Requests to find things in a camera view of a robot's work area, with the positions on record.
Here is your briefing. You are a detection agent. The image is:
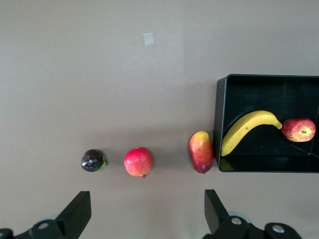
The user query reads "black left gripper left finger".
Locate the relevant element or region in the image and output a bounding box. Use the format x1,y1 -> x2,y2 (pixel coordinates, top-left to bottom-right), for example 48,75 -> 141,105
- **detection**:
0,191 -> 92,239

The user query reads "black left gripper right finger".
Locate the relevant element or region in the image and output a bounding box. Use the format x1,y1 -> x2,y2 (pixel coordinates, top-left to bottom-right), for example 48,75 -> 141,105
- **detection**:
203,189 -> 302,239

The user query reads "yellow banana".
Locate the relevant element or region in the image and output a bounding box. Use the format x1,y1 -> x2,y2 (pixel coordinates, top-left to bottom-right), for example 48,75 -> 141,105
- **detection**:
221,110 -> 283,157

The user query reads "red yellow apple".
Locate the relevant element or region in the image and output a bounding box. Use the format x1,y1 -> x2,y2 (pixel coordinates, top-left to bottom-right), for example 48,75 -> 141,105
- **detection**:
282,118 -> 317,142
188,130 -> 215,174

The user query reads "black plastic box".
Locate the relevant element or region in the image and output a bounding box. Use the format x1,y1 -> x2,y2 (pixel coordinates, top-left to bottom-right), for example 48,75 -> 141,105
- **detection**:
214,73 -> 319,173

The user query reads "dark purple mangosteen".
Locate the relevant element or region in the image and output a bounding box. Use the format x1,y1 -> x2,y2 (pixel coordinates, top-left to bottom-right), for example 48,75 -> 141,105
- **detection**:
80,149 -> 108,173

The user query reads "red pomegranate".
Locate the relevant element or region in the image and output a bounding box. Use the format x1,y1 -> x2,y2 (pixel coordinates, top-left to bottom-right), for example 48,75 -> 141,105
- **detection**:
124,147 -> 153,179

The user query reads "small tape patch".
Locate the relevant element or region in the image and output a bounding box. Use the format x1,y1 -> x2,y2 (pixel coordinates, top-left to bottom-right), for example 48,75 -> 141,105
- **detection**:
144,32 -> 155,46

